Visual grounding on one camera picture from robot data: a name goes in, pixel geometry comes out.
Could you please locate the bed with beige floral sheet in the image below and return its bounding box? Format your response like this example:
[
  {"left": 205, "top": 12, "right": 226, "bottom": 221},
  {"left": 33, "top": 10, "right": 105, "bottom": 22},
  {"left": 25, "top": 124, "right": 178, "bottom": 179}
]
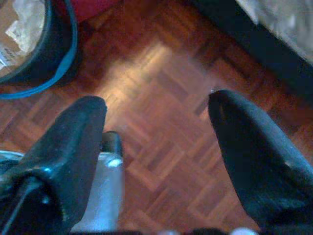
[{"left": 234, "top": 0, "right": 313, "bottom": 59}]

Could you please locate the large red cushion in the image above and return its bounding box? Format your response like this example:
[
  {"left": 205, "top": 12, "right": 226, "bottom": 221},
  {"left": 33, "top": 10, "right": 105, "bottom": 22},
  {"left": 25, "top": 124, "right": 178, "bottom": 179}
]
[{"left": 70, "top": 0, "right": 123, "bottom": 24}]

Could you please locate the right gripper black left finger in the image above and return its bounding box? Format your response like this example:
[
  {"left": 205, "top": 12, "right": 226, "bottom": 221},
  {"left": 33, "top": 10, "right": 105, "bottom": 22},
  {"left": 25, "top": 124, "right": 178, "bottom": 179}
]
[{"left": 0, "top": 95, "right": 108, "bottom": 235}]

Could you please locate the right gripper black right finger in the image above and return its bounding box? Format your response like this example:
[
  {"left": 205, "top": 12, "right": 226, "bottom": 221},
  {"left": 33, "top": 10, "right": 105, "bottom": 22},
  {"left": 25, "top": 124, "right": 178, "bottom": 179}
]
[{"left": 207, "top": 89, "right": 313, "bottom": 235}]

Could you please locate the black round waste bin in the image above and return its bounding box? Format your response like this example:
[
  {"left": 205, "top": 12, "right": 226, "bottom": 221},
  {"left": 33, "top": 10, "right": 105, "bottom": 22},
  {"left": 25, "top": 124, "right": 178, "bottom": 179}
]
[{"left": 0, "top": 0, "right": 79, "bottom": 100}]

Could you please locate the brown cardboard piece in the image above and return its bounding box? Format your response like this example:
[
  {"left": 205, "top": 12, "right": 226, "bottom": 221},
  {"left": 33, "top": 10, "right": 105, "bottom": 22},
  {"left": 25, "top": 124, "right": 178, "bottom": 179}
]
[{"left": 0, "top": 0, "right": 26, "bottom": 74}]

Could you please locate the crumpled clear plastic wrap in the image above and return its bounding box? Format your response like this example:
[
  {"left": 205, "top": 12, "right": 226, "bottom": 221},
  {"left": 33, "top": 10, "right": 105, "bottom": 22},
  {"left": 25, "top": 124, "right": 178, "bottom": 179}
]
[{"left": 4, "top": 0, "right": 46, "bottom": 53}]

